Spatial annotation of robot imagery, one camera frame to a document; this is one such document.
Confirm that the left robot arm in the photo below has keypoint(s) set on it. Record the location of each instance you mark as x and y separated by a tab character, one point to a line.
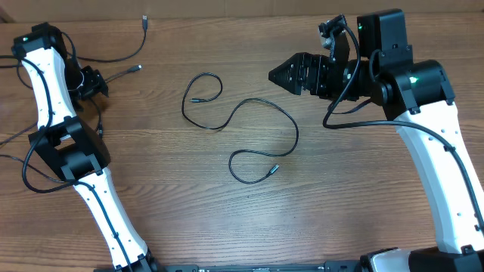
73	150

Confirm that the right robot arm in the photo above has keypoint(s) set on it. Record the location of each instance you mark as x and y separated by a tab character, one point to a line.
375	64

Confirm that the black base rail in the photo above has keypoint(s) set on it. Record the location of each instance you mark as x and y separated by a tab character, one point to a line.
261	267

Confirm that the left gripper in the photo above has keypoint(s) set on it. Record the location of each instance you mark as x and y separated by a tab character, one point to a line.
96	81

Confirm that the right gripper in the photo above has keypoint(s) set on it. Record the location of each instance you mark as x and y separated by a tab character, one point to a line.
314	67

